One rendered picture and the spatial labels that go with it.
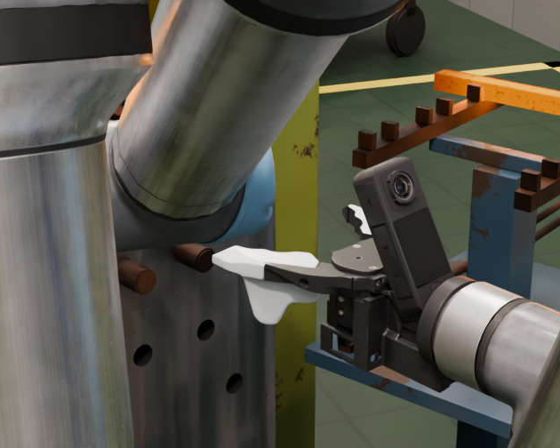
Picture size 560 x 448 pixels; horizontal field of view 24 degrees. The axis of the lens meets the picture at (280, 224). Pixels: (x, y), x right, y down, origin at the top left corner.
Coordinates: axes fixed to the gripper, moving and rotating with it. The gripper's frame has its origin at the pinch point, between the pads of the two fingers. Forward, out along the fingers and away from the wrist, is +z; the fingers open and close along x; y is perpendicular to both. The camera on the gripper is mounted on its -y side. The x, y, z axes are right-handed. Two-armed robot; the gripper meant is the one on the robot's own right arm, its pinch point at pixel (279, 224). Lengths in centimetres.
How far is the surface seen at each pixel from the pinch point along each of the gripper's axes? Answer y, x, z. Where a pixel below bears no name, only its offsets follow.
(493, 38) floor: 100, 372, 269
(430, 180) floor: 100, 221, 172
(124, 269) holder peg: 12.0, 0.1, 23.1
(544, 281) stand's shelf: 32, 65, 19
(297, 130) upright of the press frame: 13, 44, 45
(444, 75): 5, 58, 32
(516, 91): 5, 60, 21
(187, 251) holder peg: 12.1, 7.7, 22.6
